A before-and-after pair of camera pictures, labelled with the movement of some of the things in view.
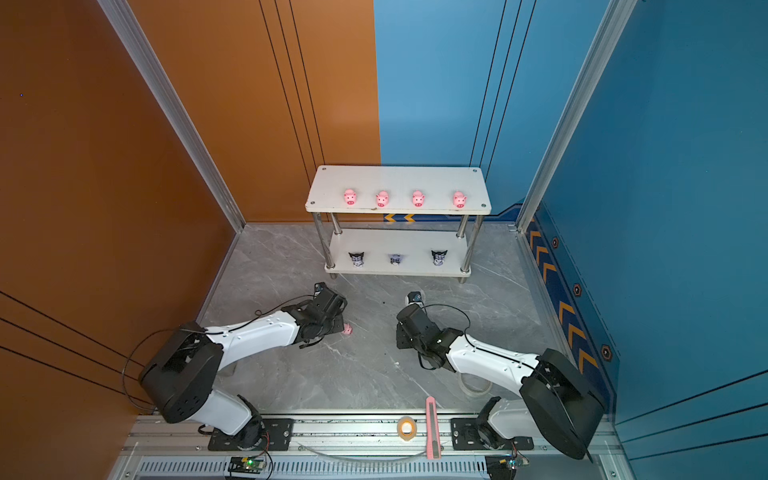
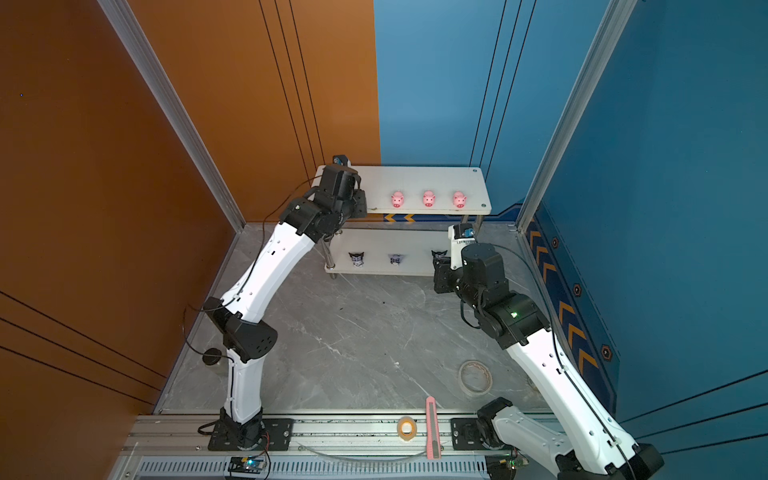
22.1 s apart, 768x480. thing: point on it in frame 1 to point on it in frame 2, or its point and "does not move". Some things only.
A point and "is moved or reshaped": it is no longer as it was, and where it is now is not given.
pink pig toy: (382, 198) to (397, 199)
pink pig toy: (459, 200) does not move
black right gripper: (400, 336) to (442, 273)
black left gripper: (340, 320) to (359, 199)
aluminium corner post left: (134, 35) does not move
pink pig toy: (418, 198) is moved or reshaped
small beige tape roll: (412, 434) does not move
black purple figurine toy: (439, 257) does not move
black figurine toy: (357, 259) does not move
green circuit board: (246, 465) does not move
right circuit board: (503, 467) does not move
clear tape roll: (474, 386) does not move
